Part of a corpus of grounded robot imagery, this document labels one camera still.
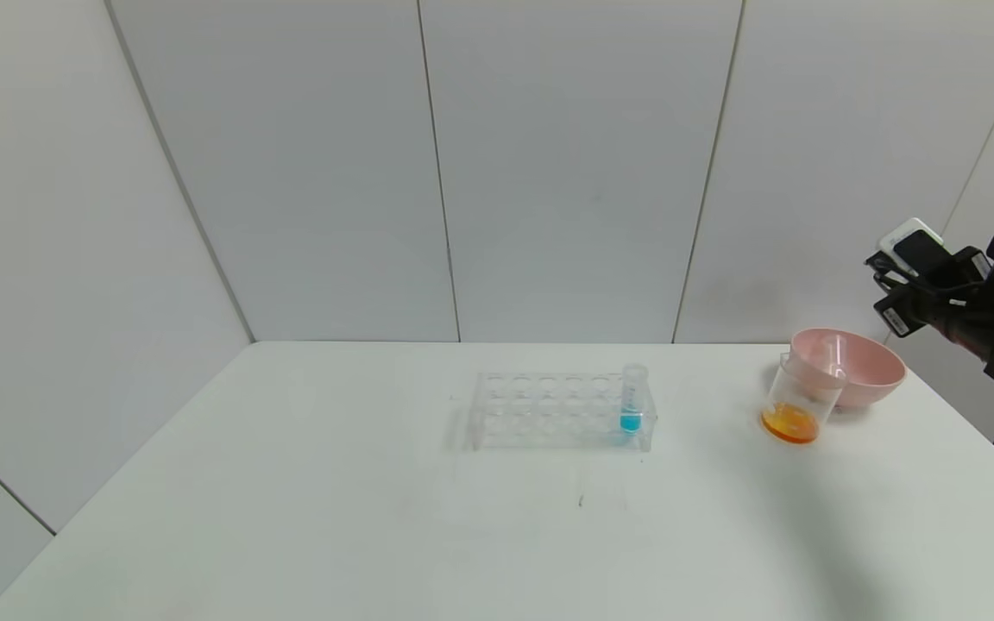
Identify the clear acrylic test tube rack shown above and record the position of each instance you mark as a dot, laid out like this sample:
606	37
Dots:
540	423

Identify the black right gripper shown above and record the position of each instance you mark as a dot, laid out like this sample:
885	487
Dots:
894	316

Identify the clear plastic beaker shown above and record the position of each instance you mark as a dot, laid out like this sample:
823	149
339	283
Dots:
790	424

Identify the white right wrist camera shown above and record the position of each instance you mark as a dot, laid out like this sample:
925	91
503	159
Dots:
918	246

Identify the pink bowl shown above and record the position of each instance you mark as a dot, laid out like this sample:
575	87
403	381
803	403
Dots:
877	371

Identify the test tube with blue pigment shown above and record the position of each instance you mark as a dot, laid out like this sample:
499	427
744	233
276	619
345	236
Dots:
632	421

